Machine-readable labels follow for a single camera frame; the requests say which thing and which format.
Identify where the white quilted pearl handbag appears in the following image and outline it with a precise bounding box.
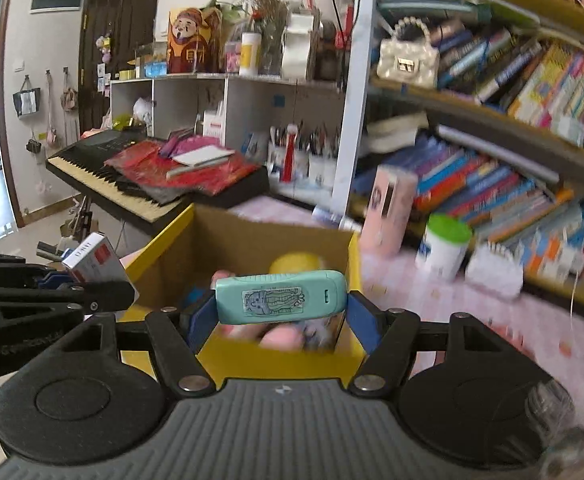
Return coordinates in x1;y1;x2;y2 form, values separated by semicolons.
376;16;440;90

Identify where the yellow cardboard box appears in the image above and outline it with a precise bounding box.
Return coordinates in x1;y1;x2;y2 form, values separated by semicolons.
117;202;368;393

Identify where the hanging tote bag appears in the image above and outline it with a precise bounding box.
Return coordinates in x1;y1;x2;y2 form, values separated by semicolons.
13;75;41;118

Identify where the hanging beige shoulder bag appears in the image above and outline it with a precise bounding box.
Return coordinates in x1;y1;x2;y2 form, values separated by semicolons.
61;67;79;111

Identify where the red patterned cloth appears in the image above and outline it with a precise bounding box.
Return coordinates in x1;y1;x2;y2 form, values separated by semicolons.
104;140;260;196

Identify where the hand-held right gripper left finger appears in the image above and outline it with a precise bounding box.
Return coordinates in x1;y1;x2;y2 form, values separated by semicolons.
19;292;218;393

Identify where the white quilted pouch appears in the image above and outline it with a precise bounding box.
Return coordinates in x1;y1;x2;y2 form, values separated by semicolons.
464;242;525;301

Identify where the row of blue red books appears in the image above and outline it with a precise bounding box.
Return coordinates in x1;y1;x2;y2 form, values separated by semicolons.
352;132;584;281

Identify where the small blue object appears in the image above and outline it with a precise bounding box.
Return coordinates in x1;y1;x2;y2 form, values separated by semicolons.
182;287;208;311

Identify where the grey thin book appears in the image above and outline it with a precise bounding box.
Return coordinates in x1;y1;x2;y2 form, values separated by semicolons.
166;152;233;179

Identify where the clear plastic box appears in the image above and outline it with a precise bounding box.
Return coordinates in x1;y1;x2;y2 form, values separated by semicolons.
134;42;169;79

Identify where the black keyboard stand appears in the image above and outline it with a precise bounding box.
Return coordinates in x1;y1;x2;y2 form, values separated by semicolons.
62;192;98;256

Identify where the white plastic bag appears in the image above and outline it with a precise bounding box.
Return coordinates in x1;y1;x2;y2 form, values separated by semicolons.
132;97;155;123

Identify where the red tassel doll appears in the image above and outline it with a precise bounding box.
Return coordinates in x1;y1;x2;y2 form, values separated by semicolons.
282;127;299;183

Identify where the teal rectangular case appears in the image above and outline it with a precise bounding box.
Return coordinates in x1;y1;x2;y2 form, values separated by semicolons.
214;270;349;327

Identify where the white can green lid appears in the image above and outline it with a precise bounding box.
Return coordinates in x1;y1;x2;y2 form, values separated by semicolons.
416;214;473;283

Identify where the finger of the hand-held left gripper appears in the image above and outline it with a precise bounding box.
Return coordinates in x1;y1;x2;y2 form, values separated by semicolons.
0;251;73;287
0;280;140;317

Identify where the hanging pink bag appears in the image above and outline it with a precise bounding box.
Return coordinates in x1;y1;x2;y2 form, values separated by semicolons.
46;72;58;146

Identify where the black electronic keyboard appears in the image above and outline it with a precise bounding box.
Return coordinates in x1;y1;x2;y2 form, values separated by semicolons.
46;130;270;223

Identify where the pink patterned box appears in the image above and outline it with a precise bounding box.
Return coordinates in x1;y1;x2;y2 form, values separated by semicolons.
223;42;243;74

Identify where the small white box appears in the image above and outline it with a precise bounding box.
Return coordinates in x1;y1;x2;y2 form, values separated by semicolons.
62;232;140;293

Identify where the white shelf post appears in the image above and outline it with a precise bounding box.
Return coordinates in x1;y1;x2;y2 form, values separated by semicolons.
332;0;378;216

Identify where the purple pouch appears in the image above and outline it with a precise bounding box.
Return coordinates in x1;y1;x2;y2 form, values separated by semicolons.
158;130;208;158

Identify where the dark door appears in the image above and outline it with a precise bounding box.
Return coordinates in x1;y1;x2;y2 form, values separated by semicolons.
78;0;165;81

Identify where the tall pink box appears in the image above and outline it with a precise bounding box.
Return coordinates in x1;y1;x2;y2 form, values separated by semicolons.
359;164;419;256

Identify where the row of small medicine boxes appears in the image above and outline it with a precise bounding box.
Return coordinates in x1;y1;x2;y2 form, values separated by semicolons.
522;220;584;281

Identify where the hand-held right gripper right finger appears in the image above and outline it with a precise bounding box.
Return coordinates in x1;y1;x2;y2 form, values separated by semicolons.
347;291;548;396

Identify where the white bottle yellow label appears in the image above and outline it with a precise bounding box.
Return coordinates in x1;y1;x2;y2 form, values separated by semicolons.
240;31;263;76

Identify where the pink checked tablecloth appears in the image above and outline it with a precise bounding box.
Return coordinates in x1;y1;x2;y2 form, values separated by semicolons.
122;195;584;411

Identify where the white red label box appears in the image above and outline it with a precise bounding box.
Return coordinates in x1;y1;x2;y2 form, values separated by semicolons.
202;100;227;140

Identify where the yellow tape roll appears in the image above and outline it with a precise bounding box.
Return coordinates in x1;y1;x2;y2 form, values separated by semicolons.
269;252;328;276

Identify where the white cubby shelf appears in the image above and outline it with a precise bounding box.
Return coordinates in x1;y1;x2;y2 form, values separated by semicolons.
109;72;348;201

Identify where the row of leaning paperback books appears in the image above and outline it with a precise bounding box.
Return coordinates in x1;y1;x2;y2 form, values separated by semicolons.
437;20;584;156

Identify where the white notebook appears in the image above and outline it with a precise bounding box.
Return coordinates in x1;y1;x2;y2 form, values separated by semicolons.
172;145;235;167

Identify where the bunch of pens and brushes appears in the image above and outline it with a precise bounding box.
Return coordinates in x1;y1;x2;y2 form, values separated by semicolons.
269;120;343;153

